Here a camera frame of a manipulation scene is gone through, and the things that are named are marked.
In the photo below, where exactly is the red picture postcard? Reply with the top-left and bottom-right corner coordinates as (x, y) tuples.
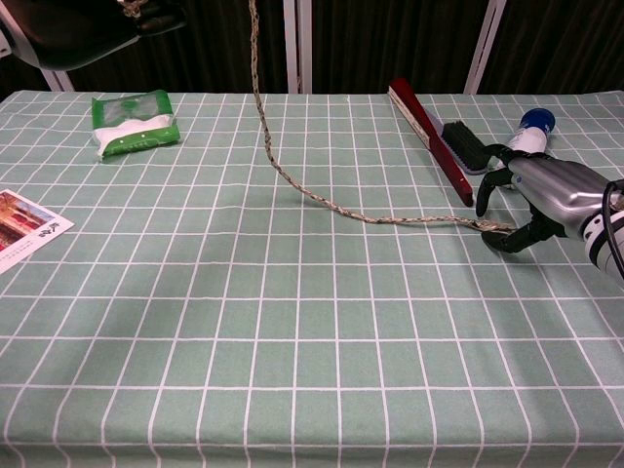
(0, 188), (76, 276)

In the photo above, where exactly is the green checked tablecloth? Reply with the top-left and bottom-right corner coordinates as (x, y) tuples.
(0, 89), (624, 468)

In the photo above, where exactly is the white bottle blue cap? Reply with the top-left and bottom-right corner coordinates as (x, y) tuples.
(502, 107), (558, 158)

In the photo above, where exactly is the black pleated curtain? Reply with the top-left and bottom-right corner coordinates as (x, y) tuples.
(311, 0), (491, 95)
(480, 0), (624, 96)
(0, 53), (55, 102)
(58, 0), (289, 94)

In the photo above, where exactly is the white metal frame post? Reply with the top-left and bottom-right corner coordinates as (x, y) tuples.
(297, 0), (314, 95)
(0, 7), (75, 93)
(282, 0), (299, 95)
(462, 0), (509, 96)

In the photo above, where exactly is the red folded fan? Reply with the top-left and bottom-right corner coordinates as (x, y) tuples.
(388, 77), (476, 209)

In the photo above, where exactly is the green white plastic packet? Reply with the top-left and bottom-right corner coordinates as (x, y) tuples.
(91, 89), (181, 163)

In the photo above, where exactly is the beige braided rope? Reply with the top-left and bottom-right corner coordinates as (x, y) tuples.
(121, 0), (519, 234)

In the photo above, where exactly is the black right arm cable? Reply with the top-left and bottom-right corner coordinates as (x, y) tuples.
(601, 178), (624, 280)

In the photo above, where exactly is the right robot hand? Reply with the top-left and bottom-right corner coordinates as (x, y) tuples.
(475, 142), (611, 255)

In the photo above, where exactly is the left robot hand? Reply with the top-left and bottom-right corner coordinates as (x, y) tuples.
(9, 0), (189, 72)

